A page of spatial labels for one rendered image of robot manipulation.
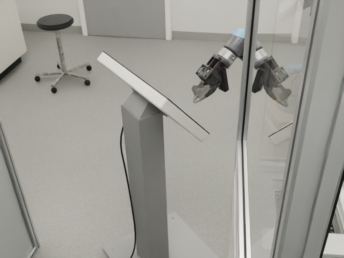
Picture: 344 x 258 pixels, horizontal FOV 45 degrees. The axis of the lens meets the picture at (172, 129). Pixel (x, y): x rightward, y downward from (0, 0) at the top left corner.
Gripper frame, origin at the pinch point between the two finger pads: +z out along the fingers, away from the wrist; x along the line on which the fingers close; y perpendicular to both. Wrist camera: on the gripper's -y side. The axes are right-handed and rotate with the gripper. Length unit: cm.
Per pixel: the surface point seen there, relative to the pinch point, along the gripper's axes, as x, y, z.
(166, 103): 13.5, 25.2, 9.4
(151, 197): -6, -22, 47
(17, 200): -60, -1, 97
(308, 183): 107, 92, 10
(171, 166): -78, -102, 39
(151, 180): -5.5, -14.4, 40.6
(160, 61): -233, -156, -30
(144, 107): -7.0, 14.6, 15.5
